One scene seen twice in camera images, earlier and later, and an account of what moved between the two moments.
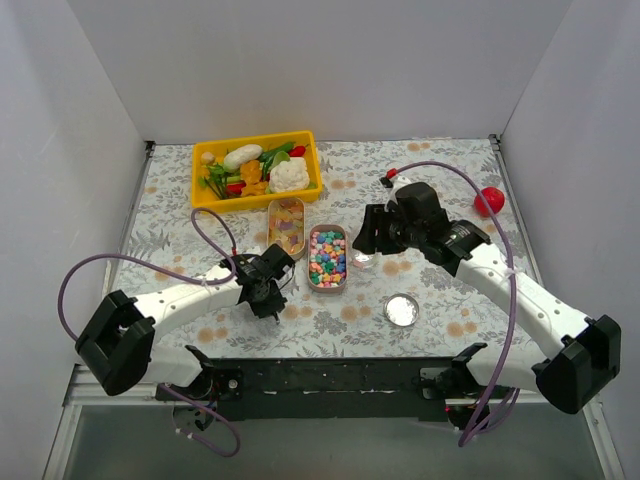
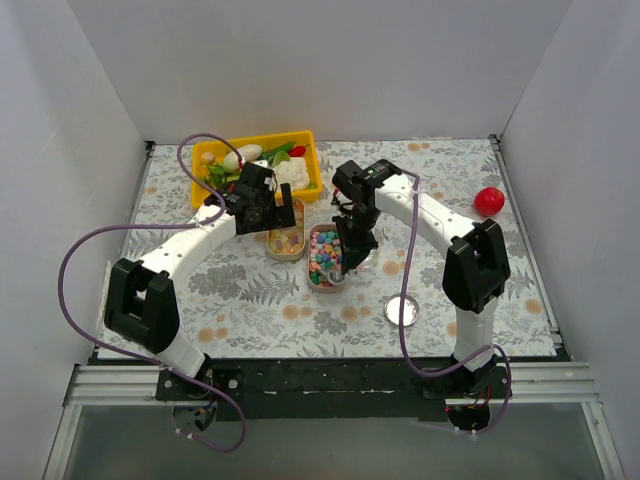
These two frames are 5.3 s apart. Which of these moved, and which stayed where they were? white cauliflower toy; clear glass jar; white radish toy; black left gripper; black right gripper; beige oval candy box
Moved: black left gripper; black right gripper
Stayed: white radish toy; white cauliflower toy; beige oval candy box; clear glass jar
